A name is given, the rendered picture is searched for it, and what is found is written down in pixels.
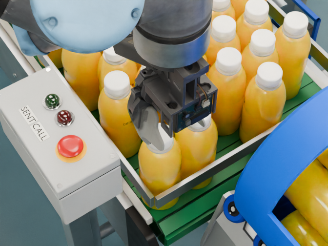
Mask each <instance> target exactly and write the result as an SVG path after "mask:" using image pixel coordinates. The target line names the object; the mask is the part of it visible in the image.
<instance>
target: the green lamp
mask: <svg viewBox="0 0 328 246"><path fill-rule="evenodd" d="M44 101H45V104H46V106H48V107H56V106H58V105H59V103H60V98H59V97H58V95H57V94H54V93H52V94H48V95H47V96H46V97H45V100H44Z"/></svg>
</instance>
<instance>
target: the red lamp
mask: <svg viewBox="0 0 328 246"><path fill-rule="evenodd" d="M71 120H72V114H71V113H70V112H69V111H68V110H61V111H59V112H58V113H57V121H58V122H59V123H61V124H67V123H69V122H70V121H71Z"/></svg>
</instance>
